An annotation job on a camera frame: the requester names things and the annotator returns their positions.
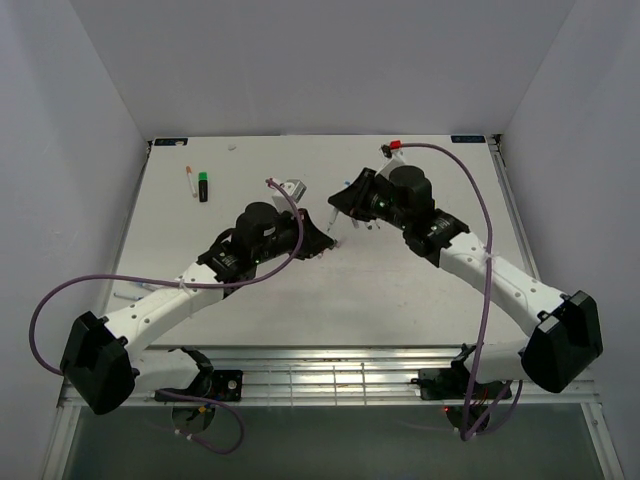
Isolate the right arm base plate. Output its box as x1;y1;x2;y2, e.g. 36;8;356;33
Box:
410;368;507;402

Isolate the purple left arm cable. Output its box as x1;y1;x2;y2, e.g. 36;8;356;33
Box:
28;177;306;455

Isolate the blue ballpoint pen lower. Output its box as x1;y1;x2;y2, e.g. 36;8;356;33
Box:
113;292;137;301

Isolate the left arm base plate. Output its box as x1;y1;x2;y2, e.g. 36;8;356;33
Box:
163;370;243;402

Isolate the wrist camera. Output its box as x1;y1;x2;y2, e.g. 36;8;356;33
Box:
272;178;307;210
377;140;405;178

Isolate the aluminium rail frame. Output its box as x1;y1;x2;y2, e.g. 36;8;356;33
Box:
39;134;626;480

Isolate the orange capped white marker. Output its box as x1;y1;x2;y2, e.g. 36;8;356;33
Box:
185;165;198;198

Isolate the blue ballpoint pen upper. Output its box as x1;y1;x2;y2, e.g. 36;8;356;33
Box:
131;282;156;291

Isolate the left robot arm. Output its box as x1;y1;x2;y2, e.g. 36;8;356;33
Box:
60;202;335;415

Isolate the blue label sticker left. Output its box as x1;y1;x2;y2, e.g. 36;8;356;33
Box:
153;137;189;147

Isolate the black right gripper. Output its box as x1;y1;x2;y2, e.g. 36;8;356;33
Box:
329;168;411;232

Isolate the blue label sticker right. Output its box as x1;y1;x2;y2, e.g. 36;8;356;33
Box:
450;135;486;144

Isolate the blue label sticker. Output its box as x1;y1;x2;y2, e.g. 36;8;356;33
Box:
450;135;486;144
153;137;189;147

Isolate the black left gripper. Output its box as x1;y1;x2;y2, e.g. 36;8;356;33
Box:
253;208;334;265

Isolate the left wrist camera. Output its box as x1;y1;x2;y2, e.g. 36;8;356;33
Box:
272;178;307;210

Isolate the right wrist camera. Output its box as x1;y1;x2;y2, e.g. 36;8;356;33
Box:
377;140;405;178

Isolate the blue capped white marker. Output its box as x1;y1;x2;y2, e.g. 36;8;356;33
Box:
326;208;339;233

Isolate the green black highlighter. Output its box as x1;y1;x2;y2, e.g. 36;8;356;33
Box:
198;171;209;203

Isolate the blue ballpoint pen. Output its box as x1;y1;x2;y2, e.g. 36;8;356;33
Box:
131;282;156;291
113;292;137;301

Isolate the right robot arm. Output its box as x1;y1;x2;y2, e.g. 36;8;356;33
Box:
328;165;603;397

